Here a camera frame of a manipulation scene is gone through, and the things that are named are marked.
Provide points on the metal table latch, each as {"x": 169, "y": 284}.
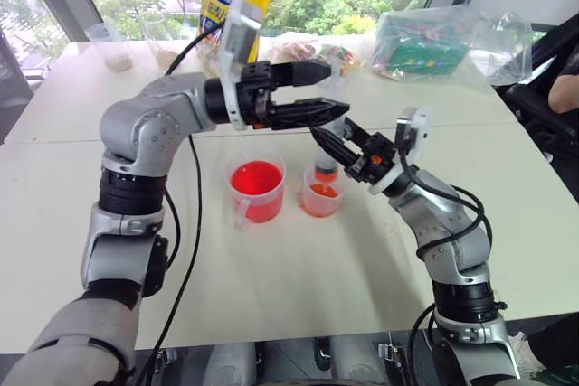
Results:
{"x": 164, "y": 359}
{"x": 389, "y": 353}

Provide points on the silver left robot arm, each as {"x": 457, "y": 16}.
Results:
{"x": 149, "y": 124}

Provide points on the crumpled clear plastic bag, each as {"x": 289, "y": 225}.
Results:
{"x": 511, "y": 47}

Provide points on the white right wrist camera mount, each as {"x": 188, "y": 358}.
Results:
{"x": 414, "y": 130}

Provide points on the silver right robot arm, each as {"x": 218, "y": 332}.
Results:
{"x": 457, "y": 241}

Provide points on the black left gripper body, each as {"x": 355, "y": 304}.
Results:
{"x": 253, "y": 87}

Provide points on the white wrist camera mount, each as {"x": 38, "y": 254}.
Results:
{"x": 414, "y": 130}
{"x": 237, "y": 38}

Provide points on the small plastic cup red liquid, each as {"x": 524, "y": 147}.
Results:
{"x": 321, "y": 200}

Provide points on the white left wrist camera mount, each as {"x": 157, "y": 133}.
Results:
{"x": 237, "y": 38}

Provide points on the colourful snack packet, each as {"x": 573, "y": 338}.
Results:
{"x": 294, "y": 51}

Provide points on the black chair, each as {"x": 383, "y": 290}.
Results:
{"x": 534, "y": 106}

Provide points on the white crumpled cloth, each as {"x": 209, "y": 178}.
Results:
{"x": 524, "y": 352}

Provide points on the clear plastic cup with grains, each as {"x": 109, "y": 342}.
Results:
{"x": 115, "y": 49}
{"x": 163, "y": 49}

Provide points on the clear bag with green box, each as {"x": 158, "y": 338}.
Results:
{"x": 425, "y": 47}

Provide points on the person's bare forearm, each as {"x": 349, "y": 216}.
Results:
{"x": 565, "y": 92}

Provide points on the clear plastic syringe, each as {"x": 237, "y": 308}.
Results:
{"x": 325, "y": 168}

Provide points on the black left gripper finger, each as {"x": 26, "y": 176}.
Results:
{"x": 300, "y": 73}
{"x": 312, "y": 112}

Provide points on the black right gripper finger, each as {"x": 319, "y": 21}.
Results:
{"x": 337, "y": 148}
{"x": 358, "y": 133}

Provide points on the grey rounded robot leg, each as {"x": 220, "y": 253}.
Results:
{"x": 233, "y": 365}
{"x": 353, "y": 361}

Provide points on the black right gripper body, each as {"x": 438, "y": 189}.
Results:
{"x": 373, "y": 157}

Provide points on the large measuring cup red liquid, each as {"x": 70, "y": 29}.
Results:
{"x": 258, "y": 187}

